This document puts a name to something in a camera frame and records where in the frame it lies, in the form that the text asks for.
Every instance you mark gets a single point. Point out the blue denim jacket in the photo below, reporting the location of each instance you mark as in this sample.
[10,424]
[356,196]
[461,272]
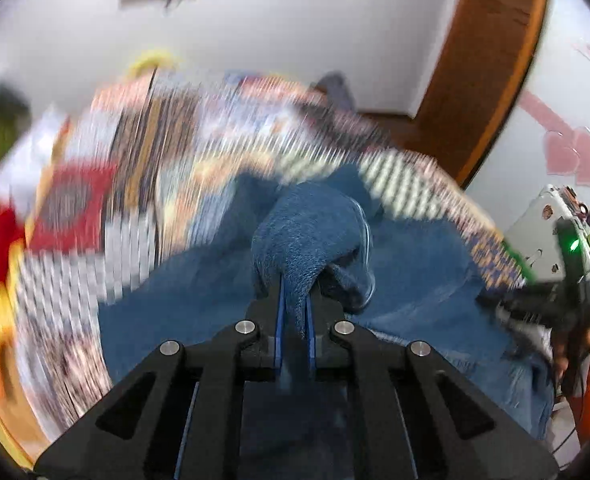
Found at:
[403,279]

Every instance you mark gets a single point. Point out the brown wooden door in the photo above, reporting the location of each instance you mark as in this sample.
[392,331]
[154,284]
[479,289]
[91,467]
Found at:
[478,76]

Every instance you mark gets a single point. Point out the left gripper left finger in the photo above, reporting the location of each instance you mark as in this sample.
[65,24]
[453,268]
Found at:
[178,414]

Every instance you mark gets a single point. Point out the white light blue shirt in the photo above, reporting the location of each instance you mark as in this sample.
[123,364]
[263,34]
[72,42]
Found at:
[22,166]

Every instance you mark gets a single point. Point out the grey backpack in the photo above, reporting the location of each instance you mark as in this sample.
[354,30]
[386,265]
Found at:
[335,87]

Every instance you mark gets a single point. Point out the yellow headboard cushion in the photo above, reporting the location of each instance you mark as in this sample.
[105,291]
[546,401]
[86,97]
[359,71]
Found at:
[151,60]

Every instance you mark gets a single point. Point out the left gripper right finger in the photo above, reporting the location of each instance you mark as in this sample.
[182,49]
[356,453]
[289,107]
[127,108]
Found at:
[412,414]

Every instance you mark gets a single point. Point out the patchwork quilt bedspread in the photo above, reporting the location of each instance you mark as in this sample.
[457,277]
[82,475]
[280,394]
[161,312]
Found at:
[145,172]

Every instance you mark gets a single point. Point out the white appliance with stickers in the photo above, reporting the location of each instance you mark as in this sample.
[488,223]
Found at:
[534,235]

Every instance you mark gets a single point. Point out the person right hand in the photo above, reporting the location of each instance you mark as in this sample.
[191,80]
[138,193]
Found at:
[564,351]

